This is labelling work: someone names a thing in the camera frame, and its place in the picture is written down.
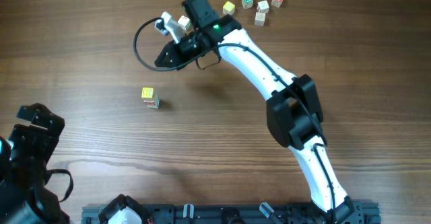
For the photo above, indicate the left plain wooden block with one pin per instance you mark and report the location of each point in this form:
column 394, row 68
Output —
column 184, row 22

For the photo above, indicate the green letter N block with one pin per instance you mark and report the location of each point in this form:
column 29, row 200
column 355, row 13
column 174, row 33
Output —
column 247, row 3

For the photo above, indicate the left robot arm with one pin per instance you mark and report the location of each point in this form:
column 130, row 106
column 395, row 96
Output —
column 24, row 175

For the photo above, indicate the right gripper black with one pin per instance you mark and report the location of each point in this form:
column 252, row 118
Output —
column 178, row 51

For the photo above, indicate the plain drawing wooden block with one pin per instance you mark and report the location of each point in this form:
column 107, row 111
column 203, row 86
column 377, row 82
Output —
column 260, row 19

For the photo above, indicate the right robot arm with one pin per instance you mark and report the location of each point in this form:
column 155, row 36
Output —
column 294, row 113

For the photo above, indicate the white top red block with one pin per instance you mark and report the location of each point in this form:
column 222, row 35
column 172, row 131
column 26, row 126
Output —
column 263, row 6

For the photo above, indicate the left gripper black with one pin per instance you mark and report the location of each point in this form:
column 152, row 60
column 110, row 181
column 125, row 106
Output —
column 30, row 134

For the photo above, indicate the red drawing wooden block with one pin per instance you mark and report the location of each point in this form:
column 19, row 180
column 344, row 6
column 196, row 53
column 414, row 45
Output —
column 153, row 102

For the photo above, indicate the yellow block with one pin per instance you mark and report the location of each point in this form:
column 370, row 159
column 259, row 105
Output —
column 147, row 93
column 229, row 8

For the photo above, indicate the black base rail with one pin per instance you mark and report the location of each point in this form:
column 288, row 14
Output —
column 124, row 209

